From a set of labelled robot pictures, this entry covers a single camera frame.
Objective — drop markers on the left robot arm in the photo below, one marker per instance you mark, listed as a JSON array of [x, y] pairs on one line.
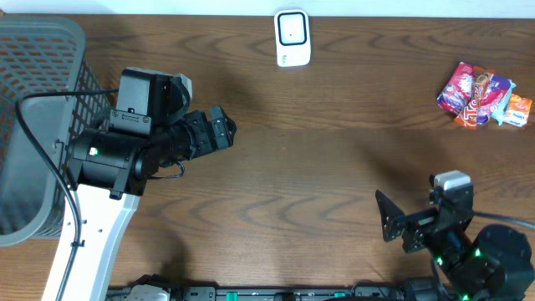
[[151, 127]]

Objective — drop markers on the purple snack packet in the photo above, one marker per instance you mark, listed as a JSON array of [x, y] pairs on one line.
[[457, 93]]

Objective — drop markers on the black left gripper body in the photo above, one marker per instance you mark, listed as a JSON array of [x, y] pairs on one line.
[[202, 136]]

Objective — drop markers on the small orange white box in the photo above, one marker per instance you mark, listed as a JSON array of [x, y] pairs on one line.
[[518, 111]]

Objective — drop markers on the teal snack packet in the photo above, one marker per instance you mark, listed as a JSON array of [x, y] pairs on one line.
[[500, 112]]

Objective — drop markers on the white barcode scanner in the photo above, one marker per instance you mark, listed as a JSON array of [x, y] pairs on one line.
[[292, 38]]

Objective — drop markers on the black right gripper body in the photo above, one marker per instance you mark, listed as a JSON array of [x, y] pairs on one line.
[[420, 223]]

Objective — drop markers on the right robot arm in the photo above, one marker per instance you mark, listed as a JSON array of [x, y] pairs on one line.
[[495, 266]]

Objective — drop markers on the grey plastic mesh basket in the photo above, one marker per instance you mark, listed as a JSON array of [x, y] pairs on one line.
[[42, 63]]

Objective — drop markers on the orange chocolate bar wrapper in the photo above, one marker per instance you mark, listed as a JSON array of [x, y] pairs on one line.
[[481, 80]]

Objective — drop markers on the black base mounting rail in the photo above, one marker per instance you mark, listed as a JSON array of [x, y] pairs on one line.
[[367, 292]]

